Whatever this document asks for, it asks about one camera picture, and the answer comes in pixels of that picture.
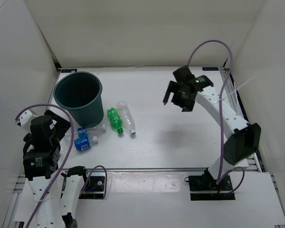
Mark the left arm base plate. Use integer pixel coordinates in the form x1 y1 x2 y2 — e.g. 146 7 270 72
79 172 106 200

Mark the clear bottle blue label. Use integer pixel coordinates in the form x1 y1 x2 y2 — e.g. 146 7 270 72
74 124 106 144

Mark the crushed blue label bottle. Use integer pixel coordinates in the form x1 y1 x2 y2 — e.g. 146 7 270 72
74 127 98 152

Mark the green plastic bottle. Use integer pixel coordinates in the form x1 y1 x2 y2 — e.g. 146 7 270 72
107 107 124 134

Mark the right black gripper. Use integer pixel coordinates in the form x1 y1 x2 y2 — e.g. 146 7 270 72
163 81 195 113

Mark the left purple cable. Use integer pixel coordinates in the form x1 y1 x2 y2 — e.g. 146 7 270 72
15 103 107 228

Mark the purple cable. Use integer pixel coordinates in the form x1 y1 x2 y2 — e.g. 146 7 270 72
15 103 107 228
186 39 245 195

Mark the clear bottle white cap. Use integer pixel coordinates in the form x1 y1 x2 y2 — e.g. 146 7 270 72
116 101 136 135

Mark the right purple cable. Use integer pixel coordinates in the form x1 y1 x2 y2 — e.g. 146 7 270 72
186 39 245 195

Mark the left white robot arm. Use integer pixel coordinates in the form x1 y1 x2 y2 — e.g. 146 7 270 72
17 110 90 228

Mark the dark green plastic bin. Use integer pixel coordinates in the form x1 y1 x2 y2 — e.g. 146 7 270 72
53 72 104 127

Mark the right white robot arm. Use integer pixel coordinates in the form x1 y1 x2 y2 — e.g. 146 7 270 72
163 66 261 190

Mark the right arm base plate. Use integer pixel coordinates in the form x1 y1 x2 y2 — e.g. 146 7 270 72
184 174 235 201

